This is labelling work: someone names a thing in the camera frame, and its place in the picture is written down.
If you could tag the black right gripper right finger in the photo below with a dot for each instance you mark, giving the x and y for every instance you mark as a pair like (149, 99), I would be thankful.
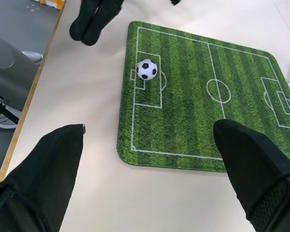
(253, 169)

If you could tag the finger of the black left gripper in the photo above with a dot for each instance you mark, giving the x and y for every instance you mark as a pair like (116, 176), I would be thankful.
(104, 19)
(81, 24)

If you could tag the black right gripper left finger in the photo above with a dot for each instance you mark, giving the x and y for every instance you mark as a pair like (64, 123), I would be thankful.
(36, 178)

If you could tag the small black-and-white soccer ball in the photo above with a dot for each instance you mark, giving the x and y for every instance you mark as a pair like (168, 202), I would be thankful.
(147, 68)

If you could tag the green soccer field mat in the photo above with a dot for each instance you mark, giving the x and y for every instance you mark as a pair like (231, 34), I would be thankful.
(188, 101)

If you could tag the yellow and white box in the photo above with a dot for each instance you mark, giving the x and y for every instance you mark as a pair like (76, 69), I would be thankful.
(53, 3)

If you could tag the grey shoe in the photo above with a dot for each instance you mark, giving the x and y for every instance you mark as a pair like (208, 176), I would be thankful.
(32, 57)

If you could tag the white and grey sneaker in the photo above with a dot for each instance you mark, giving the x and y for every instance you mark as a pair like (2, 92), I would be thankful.
(1, 119)

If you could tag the silver robot body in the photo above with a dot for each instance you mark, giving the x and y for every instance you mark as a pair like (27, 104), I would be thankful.
(7, 75)

